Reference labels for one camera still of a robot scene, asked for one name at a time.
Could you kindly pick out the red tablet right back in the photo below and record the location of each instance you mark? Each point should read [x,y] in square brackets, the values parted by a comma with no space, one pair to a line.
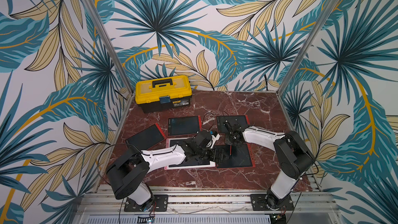
[241,120]

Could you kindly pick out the yellow black toolbox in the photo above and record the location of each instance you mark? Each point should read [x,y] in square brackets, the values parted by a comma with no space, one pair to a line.
[162,94]

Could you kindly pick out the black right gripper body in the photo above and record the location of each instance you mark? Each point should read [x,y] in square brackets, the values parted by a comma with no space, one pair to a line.
[234,133]

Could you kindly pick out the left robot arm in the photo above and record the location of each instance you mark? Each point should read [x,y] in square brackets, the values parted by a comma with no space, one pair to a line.
[115,172]

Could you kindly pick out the red tablet centre back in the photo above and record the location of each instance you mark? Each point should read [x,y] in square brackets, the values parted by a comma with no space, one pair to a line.
[183,126]

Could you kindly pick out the red tablet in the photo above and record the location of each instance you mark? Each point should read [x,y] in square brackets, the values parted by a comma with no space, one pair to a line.
[241,120]
[240,157]
[183,126]
[147,138]

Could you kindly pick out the red tablet right front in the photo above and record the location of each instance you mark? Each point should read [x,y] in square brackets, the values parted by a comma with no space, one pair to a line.
[240,157]

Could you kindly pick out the red tablet far left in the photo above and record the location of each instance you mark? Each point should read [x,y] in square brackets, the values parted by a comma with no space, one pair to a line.
[147,138]

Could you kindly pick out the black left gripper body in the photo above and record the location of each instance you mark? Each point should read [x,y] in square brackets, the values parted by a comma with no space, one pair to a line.
[213,157]

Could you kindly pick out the large pink writing tablet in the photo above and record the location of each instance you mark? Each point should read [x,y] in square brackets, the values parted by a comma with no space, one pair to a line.
[191,163]

